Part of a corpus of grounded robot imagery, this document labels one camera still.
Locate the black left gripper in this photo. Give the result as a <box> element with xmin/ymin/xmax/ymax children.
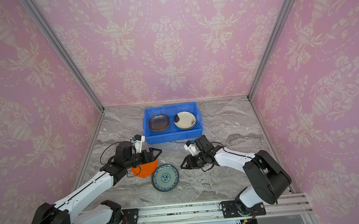
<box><xmin>124</xmin><ymin>147</ymin><xmax>164</xmax><ymax>171</ymax></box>

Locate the orange round plate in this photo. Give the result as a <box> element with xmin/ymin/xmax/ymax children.
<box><xmin>131</xmin><ymin>160</ymin><xmax>158</xmax><ymax>178</ymax></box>

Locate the pink glass plate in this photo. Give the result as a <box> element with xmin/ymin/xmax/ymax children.
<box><xmin>148</xmin><ymin>114</ymin><xmax>171</xmax><ymax>132</ymax></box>

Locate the cream plate black brushstroke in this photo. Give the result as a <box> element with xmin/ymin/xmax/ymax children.
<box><xmin>174</xmin><ymin>111</ymin><xmax>197</xmax><ymax>130</ymax></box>

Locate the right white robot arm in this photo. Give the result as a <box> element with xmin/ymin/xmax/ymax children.
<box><xmin>180</xmin><ymin>135</ymin><xmax>292</xmax><ymax>216</ymax></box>

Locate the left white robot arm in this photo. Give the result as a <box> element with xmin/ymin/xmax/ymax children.
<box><xmin>31</xmin><ymin>139</ymin><xmax>162</xmax><ymax>224</ymax></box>

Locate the blue plastic bin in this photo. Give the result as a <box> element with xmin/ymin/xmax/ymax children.
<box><xmin>143</xmin><ymin>102</ymin><xmax>204</xmax><ymax>144</ymax></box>

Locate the teal patterned round plate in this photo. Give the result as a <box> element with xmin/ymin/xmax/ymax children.
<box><xmin>152</xmin><ymin>164</ymin><xmax>180</xmax><ymax>192</ymax></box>

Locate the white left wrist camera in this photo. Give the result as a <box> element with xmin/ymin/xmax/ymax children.
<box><xmin>131</xmin><ymin>135</ymin><xmax>145</xmax><ymax>153</ymax></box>

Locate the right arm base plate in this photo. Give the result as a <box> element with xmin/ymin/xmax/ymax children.
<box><xmin>218</xmin><ymin>200</ymin><xmax>266</xmax><ymax>219</ymax></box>

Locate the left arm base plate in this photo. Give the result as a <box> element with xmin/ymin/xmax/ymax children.
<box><xmin>121</xmin><ymin>208</ymin><xmax>139</xmax><ymax>224</ymax></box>

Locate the aluminium front rail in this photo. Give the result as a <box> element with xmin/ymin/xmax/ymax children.
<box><xmin>41</xmin><ymin>191</ymin><xmax>312</xmax><ymax>224</ymax></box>

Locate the left aluminium corner post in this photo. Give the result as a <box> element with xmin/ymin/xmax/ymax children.
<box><xmin>19</xmin><ymin>0</ymin><xmax>105</xmax><ymax>113</ymax></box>

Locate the aluminium corner post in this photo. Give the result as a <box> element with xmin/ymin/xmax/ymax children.
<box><xmin>248</xmin><ymin>0</ymin><xmax>295</xmax><ymax>102</ymax></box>
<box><xmin>19</xmin><ymin>0</ymin><xmax>105</xmax><ymax>113</ymax></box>

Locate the right aluminium corner post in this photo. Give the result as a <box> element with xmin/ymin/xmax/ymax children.
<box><xmin>248</xmin><ymin>0</ymin><xmax>295</xmax><ymax>102</ymax></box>

